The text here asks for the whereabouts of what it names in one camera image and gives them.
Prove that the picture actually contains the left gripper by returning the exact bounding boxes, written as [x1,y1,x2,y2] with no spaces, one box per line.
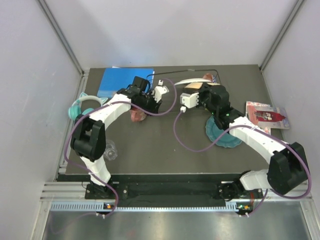
[138,91,162,117]

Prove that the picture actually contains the red translucent mug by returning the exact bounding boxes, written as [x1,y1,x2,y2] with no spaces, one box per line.
[130,107,147,123]

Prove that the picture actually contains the peach bird plate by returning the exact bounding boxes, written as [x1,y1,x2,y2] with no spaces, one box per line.
[185,82,220,89]

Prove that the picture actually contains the orange blue patterned bowl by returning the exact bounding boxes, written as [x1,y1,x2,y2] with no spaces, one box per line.
[202,73,217,83]

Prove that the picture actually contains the white watermelon plate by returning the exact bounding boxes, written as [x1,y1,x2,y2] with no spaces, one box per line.
[174,78,207,86]

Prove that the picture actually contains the teal embossed plate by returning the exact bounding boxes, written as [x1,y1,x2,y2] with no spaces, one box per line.
[205,116,243,149]

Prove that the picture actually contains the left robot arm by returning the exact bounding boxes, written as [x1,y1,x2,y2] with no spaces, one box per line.
[70,77,169,199]

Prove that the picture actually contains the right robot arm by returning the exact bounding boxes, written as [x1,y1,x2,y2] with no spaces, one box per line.
[180,78,312,198]

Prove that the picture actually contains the blue folder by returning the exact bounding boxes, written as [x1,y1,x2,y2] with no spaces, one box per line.
[97,67,155,98]

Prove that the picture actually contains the red illustrated book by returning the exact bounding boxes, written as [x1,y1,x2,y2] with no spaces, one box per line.
[246,101,290,130]

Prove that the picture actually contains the clear plastic cup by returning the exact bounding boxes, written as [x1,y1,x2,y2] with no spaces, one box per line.
[103,139,118,161]

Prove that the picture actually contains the teal cat-ear headphones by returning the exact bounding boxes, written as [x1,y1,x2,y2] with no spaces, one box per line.
[67,92,108,121]

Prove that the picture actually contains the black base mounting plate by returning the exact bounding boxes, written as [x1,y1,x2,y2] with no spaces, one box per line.
[84,181,263,201]

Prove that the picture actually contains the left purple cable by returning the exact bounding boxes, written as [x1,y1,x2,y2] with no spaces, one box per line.
[63,78,178,218]

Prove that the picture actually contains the purple cable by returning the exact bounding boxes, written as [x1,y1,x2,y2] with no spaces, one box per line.
[173,111,313,218]
[63,78,178,218]

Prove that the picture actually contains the grey wire dish rack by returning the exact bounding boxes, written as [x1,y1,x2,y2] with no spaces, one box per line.
[145,68,222,84]

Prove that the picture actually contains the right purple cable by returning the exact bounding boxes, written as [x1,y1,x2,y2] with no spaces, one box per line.
[173,111,313,218]

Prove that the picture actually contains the aluminium front rail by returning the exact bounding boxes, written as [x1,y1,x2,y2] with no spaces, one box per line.
[39,180,313,213]

